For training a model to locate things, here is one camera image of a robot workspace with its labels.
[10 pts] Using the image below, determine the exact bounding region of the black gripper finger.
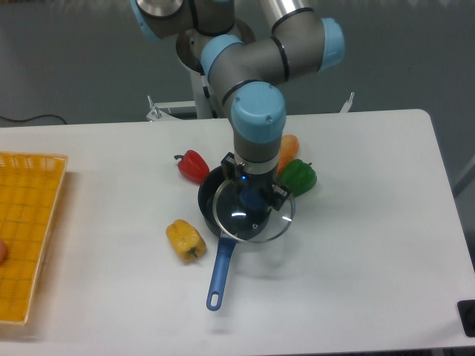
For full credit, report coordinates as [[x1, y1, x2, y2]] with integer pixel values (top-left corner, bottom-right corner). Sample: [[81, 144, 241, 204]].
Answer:
[[260, 184, 291, 211], [221, 152, 239, 185]]

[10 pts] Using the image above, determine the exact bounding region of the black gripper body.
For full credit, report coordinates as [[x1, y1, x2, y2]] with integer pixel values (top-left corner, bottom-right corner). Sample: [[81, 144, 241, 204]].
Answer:
[[234, 161, 278, 191]]

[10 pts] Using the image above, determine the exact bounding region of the glass lid blue knob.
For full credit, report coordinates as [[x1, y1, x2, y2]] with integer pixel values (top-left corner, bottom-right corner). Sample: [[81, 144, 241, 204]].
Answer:
[[212, 179, 295, 243]]

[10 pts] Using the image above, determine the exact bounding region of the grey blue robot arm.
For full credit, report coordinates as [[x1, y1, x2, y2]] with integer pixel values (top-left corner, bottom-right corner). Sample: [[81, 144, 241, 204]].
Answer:
[[131, 1, 345, 197]]

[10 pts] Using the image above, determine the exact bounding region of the green bell pepper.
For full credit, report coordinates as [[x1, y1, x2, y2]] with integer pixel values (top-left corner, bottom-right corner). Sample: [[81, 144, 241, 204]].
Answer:
[[279, 159, 318, 197]]

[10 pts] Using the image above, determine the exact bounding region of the red bell pepper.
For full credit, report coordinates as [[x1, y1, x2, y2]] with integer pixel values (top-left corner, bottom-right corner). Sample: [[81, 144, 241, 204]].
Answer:
[[174, 150, 210, 185]]

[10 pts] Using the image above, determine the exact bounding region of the orange bread loaf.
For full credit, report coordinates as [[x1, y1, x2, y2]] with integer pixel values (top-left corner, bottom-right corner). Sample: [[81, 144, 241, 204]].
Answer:
[[277, 134, 300, 177]]

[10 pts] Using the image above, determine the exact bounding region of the dark blue saucepan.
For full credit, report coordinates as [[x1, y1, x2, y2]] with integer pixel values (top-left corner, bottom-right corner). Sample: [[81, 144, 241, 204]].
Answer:
[[197, 167, 269, 312]]

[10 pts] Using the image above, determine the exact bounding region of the yellow bell pepper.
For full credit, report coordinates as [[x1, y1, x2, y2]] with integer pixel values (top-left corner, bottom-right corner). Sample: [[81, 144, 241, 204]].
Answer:
[[166, 220, 207, 263]]

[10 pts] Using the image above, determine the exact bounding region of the grey table leg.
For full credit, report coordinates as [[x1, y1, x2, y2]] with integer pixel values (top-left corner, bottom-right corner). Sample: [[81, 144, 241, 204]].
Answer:
[[451, 156, 475, 199]]

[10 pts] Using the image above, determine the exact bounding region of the yellow woven basket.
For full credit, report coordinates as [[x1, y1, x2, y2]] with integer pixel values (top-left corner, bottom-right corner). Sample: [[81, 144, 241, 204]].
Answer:
[[1, 152, 68, 325]]

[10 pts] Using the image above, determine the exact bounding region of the black table corner device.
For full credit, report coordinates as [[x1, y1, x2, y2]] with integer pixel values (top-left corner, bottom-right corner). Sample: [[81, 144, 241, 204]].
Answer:
[[457, 300, 475, 337]]

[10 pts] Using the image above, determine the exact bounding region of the black floor cable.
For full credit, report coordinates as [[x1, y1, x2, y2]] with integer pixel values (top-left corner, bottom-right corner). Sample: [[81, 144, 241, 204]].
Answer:
[[0, 114, 68, 125]]

